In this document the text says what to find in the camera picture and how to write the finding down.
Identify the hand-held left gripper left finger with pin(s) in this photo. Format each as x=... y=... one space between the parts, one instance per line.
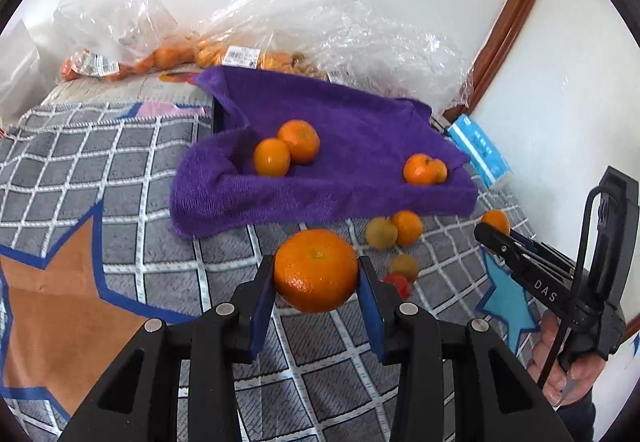
x=262 y=302

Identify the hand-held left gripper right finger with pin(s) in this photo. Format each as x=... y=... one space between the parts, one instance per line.
x=372 y=312

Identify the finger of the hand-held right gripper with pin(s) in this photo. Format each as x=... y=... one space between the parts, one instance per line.
x=502 y=247
x=542 y=256

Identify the small red tomato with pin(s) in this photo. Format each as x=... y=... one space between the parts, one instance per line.
x=398 y=285

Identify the small yellow-green fruit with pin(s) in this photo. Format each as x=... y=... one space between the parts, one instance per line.
x=380 y=233
x=404 y=267

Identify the large orange mandarin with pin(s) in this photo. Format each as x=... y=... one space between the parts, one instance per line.
x=316 y=270

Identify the orange mandarin with green stem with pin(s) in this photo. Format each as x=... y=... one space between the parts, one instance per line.
x=419 y=169

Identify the person's right forearm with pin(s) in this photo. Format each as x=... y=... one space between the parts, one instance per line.
x=580 y=417

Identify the person's right hand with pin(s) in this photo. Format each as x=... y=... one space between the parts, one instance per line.
x=540 y=357

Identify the grey checkered blanket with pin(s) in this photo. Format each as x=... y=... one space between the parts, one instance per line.
x=310 y=372

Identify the blue tissue pack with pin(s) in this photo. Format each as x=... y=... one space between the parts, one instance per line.
x=480 y=149

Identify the purple towel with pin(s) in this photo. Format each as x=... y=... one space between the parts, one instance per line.
x=350 y=132

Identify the clear bag of tomatoes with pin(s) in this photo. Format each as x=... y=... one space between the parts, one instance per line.
x=410 y=52

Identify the printed paper sheet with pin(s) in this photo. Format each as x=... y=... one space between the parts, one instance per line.
x=125 y=89

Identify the clear bag of tangerines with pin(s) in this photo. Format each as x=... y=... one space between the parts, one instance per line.
x=115 y=22

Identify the white plastic bag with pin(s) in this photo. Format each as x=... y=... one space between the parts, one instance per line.
x=15 y=72

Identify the brown wooden door frame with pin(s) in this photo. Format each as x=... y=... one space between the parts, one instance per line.
x=515 y=7

